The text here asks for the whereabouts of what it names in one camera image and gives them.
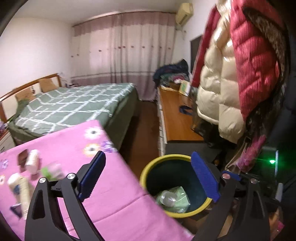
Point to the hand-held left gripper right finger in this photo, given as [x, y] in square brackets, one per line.
[205, 176]

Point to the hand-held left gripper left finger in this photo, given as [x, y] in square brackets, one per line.
[92, 176]

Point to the clear plastic bag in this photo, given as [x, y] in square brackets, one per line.
[167, 197]

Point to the dark trash bin yellow rim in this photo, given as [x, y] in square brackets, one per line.
[161, 171]

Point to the white paper cup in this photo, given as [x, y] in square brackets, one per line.
[32, 161]

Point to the small dusky pink box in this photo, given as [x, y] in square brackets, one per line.
[22, 157]

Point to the cream tube with blue cap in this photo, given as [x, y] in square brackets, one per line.
[19, 187]

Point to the pink floral garment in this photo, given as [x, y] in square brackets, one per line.
[252, 150]

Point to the pink floral tablecloth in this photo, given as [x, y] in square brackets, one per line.
[120, 197]

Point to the long wooden cabinet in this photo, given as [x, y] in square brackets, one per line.
[175, 125]

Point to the black jacket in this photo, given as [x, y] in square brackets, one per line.
[286, 104]

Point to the small dark item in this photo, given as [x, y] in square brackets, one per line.
[186, 110]

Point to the bed with green checked quilt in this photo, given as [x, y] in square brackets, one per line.
[81, 102]

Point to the cream puffer jacket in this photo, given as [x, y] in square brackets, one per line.
[215, 92]

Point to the green white box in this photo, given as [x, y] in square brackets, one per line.
[185, 88]

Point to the white nightstand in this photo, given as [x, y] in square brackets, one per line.
[5, 141]

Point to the small bedside items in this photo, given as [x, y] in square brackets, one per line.
[72, 84]

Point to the small plush toys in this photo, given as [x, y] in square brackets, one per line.
[2, 127]

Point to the brown pillow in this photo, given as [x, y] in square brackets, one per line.
[47, 83]
[23, 95]

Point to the pile of mixed clothes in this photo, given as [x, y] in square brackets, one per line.
[171, 71]

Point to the red puffer jacket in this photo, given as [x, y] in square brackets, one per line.
[254, 58]

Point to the wooden headboard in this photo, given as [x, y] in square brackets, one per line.
[5, 106]

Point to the pink white curtain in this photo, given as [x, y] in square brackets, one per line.
[127, 58]

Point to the black television screen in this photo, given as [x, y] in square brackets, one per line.
[195, 51]

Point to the wall air conditioner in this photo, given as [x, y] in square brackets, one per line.
[183, 12]

